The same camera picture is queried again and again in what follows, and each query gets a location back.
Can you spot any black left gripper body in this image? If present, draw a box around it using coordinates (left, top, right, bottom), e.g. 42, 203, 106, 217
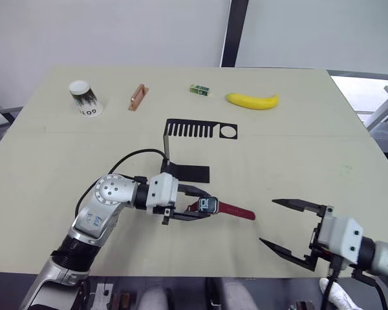
153, 183, 184, 226

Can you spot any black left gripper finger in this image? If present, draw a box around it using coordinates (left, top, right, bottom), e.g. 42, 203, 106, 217
177, 183, 213, 199
171, 210, 211, 223

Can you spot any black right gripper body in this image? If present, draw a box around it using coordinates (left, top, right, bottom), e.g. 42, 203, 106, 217
309, 205, 336, 259

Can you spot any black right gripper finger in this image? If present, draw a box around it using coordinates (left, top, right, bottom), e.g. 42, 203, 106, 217
272, 198, 328, 218
259, 238, 318, 272

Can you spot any black smartwatch body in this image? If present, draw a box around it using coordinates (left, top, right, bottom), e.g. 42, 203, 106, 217
197, 196, 219, 216

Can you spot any black metal watch stand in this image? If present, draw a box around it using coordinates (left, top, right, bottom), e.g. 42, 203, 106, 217
160, 118, 239, 185

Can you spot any white knitted glove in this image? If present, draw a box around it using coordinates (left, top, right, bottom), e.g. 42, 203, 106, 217
319, 277, 357, 310

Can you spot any white tape label blue writing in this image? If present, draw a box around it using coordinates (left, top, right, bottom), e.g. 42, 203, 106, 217
83, 209, 106, 231

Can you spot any small green box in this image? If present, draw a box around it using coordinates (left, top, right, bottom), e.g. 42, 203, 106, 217
189, 83, 211, 98

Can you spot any white power strip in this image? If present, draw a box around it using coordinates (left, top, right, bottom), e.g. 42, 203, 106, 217
89, 282, 114, 310

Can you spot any yellow banana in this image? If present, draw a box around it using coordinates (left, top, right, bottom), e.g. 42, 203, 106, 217
225, 92, 281, 111

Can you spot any white paper cup forest print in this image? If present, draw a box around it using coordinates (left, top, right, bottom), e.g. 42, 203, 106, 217
68, 79, 105, 119

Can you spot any black vertical pillar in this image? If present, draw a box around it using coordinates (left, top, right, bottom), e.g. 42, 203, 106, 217
220, 0, 250, 68

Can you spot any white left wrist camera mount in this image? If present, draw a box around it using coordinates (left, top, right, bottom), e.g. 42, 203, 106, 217
145, 172, 180, 214

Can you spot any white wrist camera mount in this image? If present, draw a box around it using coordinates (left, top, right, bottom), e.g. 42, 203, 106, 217
145, 172, 180, 214
317, 214, 365, 265

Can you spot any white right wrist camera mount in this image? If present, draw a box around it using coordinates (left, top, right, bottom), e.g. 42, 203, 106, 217
317, 214, 365, 265

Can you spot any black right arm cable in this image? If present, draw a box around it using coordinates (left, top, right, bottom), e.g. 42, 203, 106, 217
319, 254, 388, 310

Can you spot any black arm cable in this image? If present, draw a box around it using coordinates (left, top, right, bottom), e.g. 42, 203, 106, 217
74, 148, 169, 223
319, 254, 388, 310

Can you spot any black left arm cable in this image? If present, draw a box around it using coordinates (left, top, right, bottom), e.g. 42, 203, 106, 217
74, 148, 169, 223

